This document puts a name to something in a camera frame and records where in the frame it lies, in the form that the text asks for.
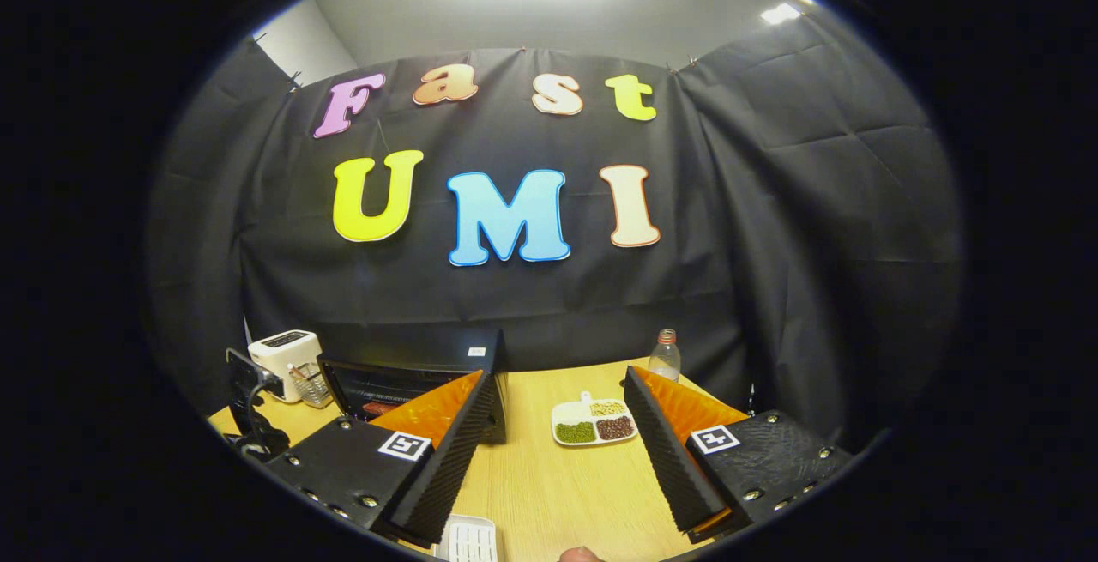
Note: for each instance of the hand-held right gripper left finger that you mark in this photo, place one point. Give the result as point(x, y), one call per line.
point(450, 459)

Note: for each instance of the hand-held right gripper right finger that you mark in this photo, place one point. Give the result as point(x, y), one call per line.
point(673, 468)

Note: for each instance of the black electric oven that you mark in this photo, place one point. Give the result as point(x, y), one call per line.
point(412, 352)

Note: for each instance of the white ridged tray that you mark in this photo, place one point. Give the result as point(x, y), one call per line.
point(467, 538)

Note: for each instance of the white toaster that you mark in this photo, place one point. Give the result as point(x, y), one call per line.
point(279, 356)

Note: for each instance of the clear bottle with red label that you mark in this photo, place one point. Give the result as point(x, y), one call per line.
point(665, 365)

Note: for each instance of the white divided plate with beans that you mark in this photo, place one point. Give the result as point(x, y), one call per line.
point(570, 414)

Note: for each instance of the small ceiling light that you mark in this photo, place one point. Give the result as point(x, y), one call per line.
point(781, 13)

